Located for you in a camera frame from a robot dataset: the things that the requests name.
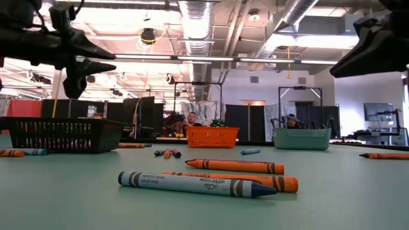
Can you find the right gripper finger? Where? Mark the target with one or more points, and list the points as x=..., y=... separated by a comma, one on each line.
x=383, y=60
x=380, y=30

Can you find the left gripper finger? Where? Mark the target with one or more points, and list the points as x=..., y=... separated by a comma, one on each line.
x=86, y=49
x=76, y=83

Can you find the purple crayon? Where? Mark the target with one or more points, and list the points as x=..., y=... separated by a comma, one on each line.
x=176, y=153

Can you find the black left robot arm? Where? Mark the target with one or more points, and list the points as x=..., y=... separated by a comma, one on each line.
x=16, y=44

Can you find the white pillar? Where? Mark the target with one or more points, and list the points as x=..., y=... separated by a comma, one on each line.
x=57, y=92

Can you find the black mesh basket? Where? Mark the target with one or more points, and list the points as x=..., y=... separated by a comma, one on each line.
x=64, y=120

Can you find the red partition panel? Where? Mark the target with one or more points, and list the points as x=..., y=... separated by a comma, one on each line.
x=24, y=108

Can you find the black partition panels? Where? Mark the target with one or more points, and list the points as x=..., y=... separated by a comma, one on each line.
x=147, y=111

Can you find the neighbouring work table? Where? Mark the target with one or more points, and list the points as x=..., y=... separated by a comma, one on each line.
x=377, y=137

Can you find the person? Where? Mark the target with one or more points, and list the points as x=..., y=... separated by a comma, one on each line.
x=291, y=121
x=191, y=119

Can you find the teal plastic bin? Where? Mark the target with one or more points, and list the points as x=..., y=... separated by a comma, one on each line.
x=302, y=140

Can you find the long ceiling light strip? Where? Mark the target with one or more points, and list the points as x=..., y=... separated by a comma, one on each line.
x=207, y=58

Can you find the teal table mat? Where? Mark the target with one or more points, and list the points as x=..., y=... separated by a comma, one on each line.
x=96, y=207

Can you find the white ceiling dome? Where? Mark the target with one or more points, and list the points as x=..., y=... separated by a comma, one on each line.
x=254, y=16

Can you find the crumpled white sheet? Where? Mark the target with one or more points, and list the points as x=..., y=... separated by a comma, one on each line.
x=207, y=110

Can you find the orange mesh basket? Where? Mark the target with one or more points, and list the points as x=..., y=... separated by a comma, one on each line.
x=212, y=128

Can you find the black curtain panel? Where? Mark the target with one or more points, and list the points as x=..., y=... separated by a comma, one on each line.
x=243, y=121

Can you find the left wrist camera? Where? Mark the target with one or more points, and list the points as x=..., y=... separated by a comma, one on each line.
x=62, y=17

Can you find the black wall monitor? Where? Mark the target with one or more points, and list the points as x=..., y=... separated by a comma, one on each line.
x=378, y=111

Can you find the black frame stand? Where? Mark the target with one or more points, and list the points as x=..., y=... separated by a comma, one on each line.
x=300, y=87
x=198, y=83

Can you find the corrugated silver duct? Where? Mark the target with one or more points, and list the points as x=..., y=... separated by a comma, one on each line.
x=198, y=32

